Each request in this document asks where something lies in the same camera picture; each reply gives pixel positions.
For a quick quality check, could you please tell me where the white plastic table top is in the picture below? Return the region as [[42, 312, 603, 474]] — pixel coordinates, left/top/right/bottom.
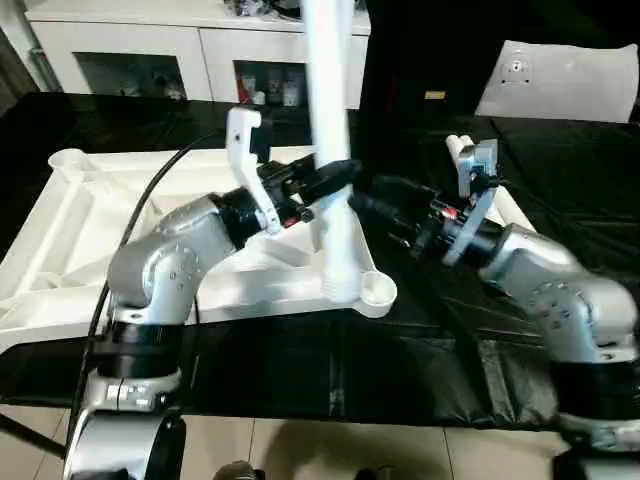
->
[[0, 147, 399, 354]]

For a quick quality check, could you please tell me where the dark right robot foot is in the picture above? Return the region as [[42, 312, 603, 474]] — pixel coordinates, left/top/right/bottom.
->
[[354, 464, 396, 480]]

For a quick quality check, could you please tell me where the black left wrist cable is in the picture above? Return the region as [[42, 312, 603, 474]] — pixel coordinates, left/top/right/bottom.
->
[[64, 143, 202, 451]]

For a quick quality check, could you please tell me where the dark robot foot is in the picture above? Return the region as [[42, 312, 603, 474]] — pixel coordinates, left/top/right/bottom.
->
[[217, 462, 266, 480], [354, 464, 396, 480]]

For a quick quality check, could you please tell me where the white cabinet with glass doors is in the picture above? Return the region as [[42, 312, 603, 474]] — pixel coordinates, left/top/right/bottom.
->
[[24, 0, 371, 110]]

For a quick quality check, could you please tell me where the black tripod stand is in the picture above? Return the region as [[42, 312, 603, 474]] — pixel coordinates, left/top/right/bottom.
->
[[0, 413, 67, 460]]

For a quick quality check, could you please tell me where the dark left robot foot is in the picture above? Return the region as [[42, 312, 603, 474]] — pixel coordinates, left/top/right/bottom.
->
[[217, 462, 266, 480]]

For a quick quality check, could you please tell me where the black cable clutter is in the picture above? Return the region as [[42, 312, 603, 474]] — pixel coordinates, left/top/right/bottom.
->
[[224, 0, 301, 15]]

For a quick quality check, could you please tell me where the black work mat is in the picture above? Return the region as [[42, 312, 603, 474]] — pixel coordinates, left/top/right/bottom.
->
[[0, 92, 640, 430]]

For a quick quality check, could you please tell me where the black cabinet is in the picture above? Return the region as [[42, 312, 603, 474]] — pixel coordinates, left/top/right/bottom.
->
[[367, 0, 501, 117]]

